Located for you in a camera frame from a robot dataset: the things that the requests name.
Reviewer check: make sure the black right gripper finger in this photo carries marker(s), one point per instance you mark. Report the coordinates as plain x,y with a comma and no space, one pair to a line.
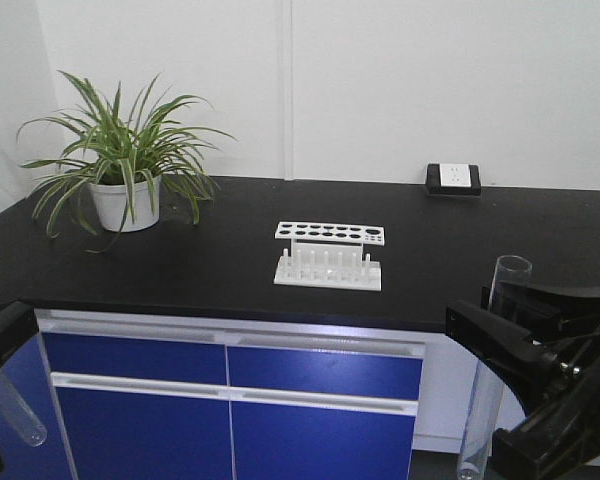
551,313
502,345

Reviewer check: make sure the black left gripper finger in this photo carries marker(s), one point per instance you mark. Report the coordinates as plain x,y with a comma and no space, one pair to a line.
17,326

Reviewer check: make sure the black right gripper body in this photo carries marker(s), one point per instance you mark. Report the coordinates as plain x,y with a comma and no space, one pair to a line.
563,432

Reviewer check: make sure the short clear test tube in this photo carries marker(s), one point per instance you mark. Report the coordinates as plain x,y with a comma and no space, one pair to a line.
19,415

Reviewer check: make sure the tall clear test tube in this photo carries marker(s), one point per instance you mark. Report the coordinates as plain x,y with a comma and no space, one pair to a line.
487,388

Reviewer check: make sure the blue white lab cabinet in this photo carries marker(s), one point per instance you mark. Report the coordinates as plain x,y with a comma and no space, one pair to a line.
129,396

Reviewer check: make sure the white plant pot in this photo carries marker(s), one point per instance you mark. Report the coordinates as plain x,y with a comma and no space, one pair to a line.
116,215

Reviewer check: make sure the white test tube rack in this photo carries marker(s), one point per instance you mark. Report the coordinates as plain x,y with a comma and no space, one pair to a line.
329,255

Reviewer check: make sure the green spider plant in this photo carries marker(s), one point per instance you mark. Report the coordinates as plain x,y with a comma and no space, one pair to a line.
111,147

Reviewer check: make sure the white wall socket black frame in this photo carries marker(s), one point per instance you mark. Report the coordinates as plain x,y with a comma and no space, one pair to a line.
453,179

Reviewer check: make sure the white wall cable duct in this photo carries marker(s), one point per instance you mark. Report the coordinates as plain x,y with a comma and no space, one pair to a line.
286,25

